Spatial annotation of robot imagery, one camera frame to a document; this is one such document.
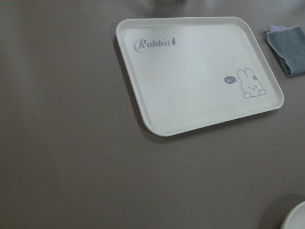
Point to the round cream plate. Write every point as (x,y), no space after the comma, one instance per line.
(296,218)

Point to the cream rabbit tray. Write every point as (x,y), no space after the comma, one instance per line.
(191,72)

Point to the grey folded cloth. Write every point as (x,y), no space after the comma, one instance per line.
(288,45)

